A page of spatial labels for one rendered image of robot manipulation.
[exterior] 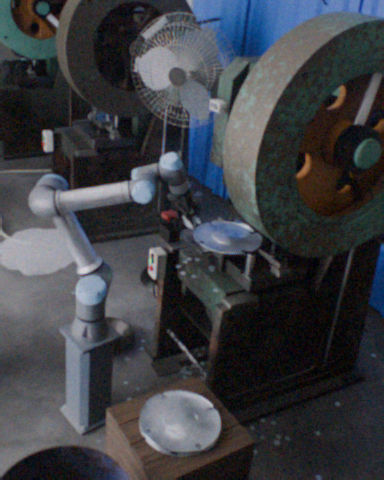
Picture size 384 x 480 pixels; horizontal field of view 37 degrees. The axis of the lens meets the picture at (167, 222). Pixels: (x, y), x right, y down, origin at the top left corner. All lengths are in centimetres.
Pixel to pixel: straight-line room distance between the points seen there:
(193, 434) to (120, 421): 27
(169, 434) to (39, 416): 77
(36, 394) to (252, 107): 167
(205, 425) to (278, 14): 281
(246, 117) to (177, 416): 108
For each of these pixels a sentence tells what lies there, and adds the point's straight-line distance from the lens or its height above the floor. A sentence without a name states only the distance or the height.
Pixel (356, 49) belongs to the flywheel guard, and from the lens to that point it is 188.
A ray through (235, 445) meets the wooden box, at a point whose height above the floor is 35.
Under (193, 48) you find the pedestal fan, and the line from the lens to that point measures 295.
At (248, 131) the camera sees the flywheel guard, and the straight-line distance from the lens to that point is 178.
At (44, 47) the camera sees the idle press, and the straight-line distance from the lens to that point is 510.
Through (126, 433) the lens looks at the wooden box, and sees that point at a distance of 214.
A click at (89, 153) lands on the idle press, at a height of 63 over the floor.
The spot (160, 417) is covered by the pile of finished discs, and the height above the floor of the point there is 37.
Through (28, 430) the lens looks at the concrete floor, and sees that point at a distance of 265.
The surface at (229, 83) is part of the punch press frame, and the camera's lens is 234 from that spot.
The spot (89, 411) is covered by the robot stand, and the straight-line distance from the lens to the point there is 255.
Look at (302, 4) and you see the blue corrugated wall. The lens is 394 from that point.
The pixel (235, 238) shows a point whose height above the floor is 79.
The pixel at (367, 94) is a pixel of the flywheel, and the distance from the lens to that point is 200.
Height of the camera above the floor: 191
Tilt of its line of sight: 26 degrees down
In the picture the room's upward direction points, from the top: 5 degrees clockwise
